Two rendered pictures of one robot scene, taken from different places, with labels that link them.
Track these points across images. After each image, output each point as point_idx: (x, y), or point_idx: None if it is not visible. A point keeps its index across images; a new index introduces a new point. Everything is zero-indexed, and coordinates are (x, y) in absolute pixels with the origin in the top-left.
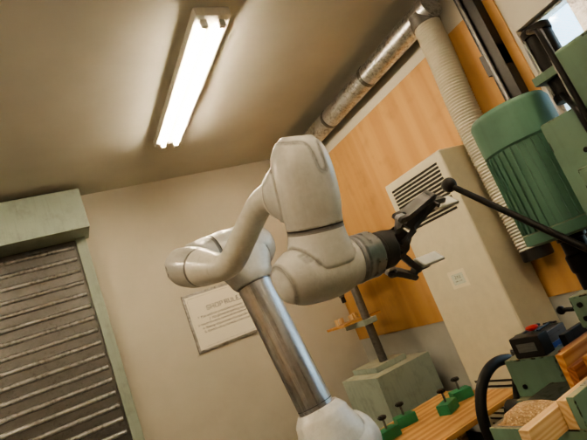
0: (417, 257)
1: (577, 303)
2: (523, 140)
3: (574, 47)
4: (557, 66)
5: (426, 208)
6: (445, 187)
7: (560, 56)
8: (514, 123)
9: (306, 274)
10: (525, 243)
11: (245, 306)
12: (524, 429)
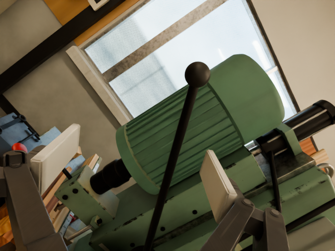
0: (50, 157)
1: (76, 190)
2: (241, 142)
3: (329, 195)
4: (331, 207)
5: (237, 242)
6: (198, 79)
7: (326, 185)
8: (260, 131)
9: None
10: (121, 145)
11: None
12: None
